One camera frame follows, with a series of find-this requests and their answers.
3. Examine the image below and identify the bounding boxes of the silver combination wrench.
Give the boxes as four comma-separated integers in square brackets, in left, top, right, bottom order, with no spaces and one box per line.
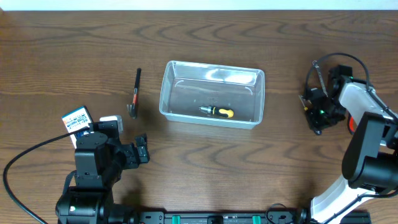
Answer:
[312,60,328,96]

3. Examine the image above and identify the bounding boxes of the stubby yellow black screwdriver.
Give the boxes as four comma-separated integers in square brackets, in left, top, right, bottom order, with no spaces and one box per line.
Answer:
[199,106,234,118]

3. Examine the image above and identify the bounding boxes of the thin black precision screwdriver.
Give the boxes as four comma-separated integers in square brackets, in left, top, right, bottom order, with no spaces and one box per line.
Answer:
[298,95,308,111]

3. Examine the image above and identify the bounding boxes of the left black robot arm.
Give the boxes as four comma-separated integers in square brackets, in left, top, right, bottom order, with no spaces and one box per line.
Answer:
[55,132,150,224]

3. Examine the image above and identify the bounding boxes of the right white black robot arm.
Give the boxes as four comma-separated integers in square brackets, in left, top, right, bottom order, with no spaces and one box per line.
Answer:
[295,65,397,223]

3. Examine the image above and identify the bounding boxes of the clear plastic container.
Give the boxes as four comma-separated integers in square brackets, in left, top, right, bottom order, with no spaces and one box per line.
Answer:
[159,60,266,129]

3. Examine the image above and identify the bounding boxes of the small black claw hammer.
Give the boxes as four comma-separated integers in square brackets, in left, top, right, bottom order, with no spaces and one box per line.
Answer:
[127,68,142,119]

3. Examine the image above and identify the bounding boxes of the blue white card box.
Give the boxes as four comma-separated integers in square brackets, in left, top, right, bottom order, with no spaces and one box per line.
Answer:
[62,106,92,133]

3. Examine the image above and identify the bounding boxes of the red handled pliers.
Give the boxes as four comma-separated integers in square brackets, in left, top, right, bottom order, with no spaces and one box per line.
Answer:
[347,113,354,135]

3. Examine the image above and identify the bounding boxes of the right black cable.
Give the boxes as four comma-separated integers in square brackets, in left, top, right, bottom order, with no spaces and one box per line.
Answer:
[303,52,398,122]

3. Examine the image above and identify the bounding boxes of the black cable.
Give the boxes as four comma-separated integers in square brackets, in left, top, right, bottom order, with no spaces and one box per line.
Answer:
[2,126,91,224]
[303,52,398,122]

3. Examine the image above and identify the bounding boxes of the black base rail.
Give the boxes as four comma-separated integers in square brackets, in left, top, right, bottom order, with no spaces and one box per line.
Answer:
[133,210,373,224]

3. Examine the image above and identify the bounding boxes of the left black cable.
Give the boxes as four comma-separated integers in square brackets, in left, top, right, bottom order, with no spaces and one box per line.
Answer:
[2,126,91,224]

